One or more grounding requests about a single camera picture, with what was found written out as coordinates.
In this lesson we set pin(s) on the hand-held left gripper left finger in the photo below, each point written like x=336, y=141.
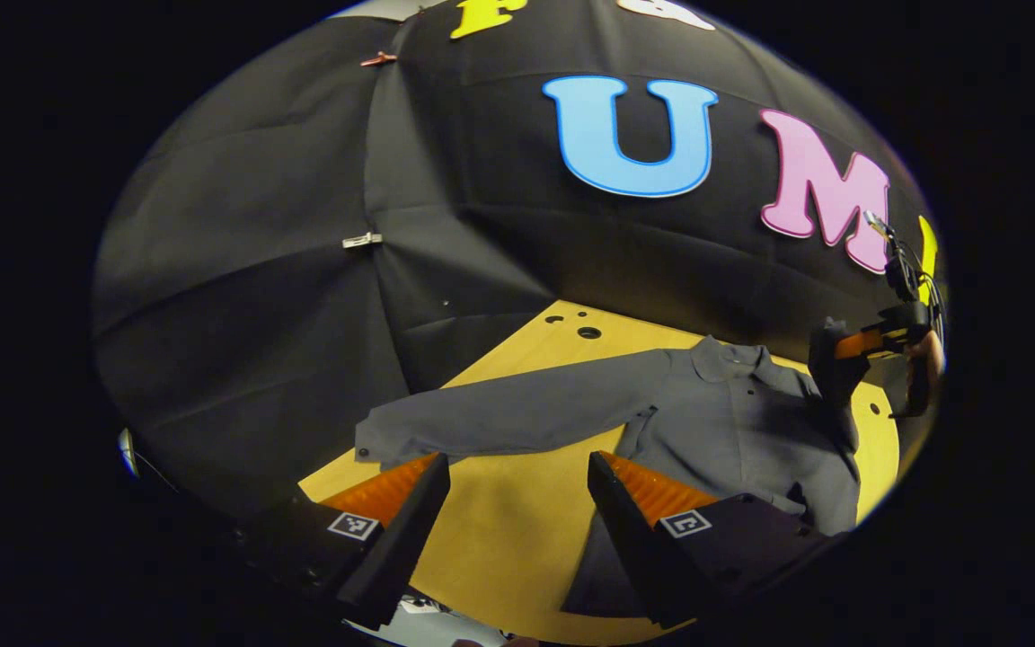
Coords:
x=405, y=539

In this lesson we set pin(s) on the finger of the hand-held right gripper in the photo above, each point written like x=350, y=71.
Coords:
x=857, y=344

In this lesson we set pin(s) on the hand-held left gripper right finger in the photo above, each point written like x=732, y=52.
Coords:
x=630, y=539

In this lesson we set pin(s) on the grey long-sleeved shirt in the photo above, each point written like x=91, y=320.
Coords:
x=733, y=422

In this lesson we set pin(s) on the black backdrop cloth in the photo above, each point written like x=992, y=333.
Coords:
x=257, y=314

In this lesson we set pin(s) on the silver metal clip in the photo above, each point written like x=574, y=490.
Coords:
x=362, y=240

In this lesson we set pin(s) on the copper metal clip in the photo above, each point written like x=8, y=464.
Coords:
x=378, y=59

